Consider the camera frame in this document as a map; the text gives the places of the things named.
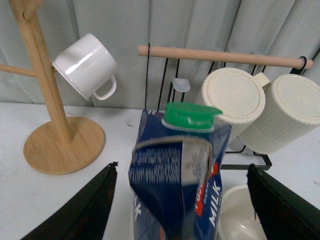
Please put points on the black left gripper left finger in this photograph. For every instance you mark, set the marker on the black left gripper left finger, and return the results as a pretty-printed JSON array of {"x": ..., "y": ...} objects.
[{"x": 85, "y": 215}]

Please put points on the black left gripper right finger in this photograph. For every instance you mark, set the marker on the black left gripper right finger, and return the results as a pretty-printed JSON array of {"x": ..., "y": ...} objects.
[{"x": 283, "y": 214}]

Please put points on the cream smiley face mug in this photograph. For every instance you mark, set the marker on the cream smiley face mug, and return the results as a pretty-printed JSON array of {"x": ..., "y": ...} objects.
[{"x": 238, "y": 220}]

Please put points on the blue white milk carton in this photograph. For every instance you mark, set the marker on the blue white milk carton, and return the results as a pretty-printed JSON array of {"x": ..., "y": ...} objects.
[{"x": 175, "y": 173}]

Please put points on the cream ribbed cup right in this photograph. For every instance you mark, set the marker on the cream ribbed cup right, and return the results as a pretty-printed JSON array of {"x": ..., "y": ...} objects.
[{"x": 292, "y": 109}]

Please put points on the cream ribbed cup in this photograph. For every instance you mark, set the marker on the cream ribbed cup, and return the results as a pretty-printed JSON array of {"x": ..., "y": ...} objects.
[
  {"x": 239, "y": 95},
  {"x": 292, "y": 109}
]

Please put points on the cream ribbed cup left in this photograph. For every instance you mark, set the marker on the cream ribbed cup left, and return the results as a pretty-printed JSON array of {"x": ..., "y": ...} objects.
[{"x": 239, "y": 95}]

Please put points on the wooden mug tree stand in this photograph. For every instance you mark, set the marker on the wooden mug tree stand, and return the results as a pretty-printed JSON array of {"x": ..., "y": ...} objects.
[{"x": 63, "y": 145}]

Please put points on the white plastic mug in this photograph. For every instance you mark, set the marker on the white plastic mug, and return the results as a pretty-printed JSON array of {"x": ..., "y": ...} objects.
[{"x": 88, "y": 67}]

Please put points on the black wire cup rack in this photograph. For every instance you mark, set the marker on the black wire cup rack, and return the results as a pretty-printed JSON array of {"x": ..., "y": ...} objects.
[{"x": 298, "y": 65}]

